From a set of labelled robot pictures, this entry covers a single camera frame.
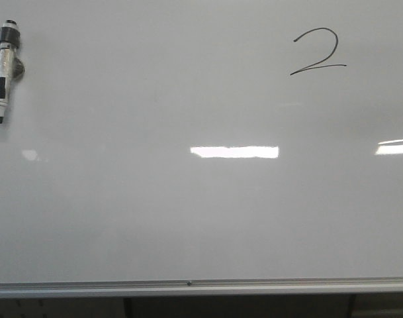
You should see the black and white marker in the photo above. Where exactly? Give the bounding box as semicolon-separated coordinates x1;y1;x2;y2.
0;19;25;124

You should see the white whiteboard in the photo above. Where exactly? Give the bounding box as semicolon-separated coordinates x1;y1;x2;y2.
0;1;403;283

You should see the aluminium whiteboard tray rail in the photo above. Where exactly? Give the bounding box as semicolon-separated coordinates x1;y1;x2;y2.
0;277;403;299

